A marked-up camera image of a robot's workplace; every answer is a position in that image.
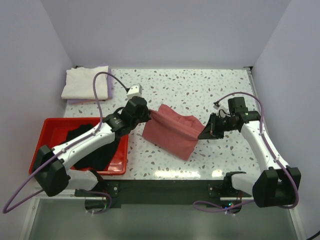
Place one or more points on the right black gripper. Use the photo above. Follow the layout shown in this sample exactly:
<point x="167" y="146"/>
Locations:
<point x="209" y="131"/>

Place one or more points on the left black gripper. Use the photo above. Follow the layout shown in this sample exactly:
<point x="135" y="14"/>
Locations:
<point x="146" y="117"/>

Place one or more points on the pink t shirt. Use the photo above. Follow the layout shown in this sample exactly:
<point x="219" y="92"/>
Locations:
<point x="177" y="134"/>

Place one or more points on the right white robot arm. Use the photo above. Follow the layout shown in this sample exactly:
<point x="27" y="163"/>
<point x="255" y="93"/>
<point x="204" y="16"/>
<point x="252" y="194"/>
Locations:
<point x="278" y="183"/>

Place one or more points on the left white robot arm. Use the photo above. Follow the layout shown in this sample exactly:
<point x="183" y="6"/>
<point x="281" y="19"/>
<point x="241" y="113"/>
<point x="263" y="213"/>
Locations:
<point x="52" y="167"/>

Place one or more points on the folded lavender t shirt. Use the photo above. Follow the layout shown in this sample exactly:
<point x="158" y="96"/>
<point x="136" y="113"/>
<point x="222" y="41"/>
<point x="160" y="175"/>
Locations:
<point x="110" y="82"/>

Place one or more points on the black t shirt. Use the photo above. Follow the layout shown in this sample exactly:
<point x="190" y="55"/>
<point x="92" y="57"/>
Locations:
<point x="99" y="159"/>

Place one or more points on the folded white t shirt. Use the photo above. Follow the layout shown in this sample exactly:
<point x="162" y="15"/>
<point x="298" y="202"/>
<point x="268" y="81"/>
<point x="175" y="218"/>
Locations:
<point x="82" y="82"/>

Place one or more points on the red plastic bin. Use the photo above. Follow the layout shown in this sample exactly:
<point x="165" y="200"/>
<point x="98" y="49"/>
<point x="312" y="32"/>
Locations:
<point x="54" y="131"/>

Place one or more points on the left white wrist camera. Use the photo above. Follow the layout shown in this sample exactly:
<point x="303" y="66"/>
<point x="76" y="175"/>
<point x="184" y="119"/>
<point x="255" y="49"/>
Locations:
<point x="134" y="91"/>

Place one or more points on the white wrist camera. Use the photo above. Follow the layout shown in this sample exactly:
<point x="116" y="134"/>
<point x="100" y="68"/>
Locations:
<point x="134" y="91"/>
<point x="221" y="111"/>

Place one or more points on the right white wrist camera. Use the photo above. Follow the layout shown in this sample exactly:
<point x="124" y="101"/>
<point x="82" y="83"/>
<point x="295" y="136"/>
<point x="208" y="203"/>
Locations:
<point x="221" y="111"/>

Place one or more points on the aluminium frame rail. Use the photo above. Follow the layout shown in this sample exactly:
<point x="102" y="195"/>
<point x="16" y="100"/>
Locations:
<point x="277" y="185"/>

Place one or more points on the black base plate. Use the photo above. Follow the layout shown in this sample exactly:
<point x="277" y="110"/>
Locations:
<point x="161" y="192"/>

